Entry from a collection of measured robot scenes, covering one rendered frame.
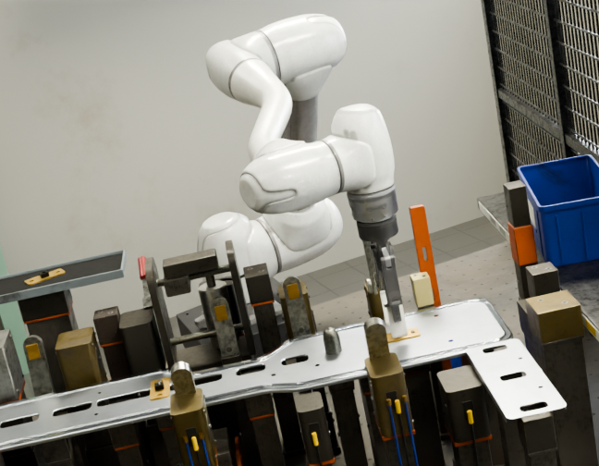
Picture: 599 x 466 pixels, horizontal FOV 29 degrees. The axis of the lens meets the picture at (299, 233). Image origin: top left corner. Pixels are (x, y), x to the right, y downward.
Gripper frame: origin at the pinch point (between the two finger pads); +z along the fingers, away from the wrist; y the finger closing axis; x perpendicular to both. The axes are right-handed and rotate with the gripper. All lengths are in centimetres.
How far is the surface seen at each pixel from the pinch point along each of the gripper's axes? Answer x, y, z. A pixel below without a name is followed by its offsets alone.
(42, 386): -71, -12, 3
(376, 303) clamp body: -1.6, -12.9, 2.1
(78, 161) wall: -91, -297, 22
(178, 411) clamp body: -42.0, 21.0, -0.2
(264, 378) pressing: -26.6, 5.5, 4.4
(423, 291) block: 8.0, -10.6, 0.9
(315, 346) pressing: -15.7, -4.1, 4.4
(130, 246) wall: -78, -300, 66
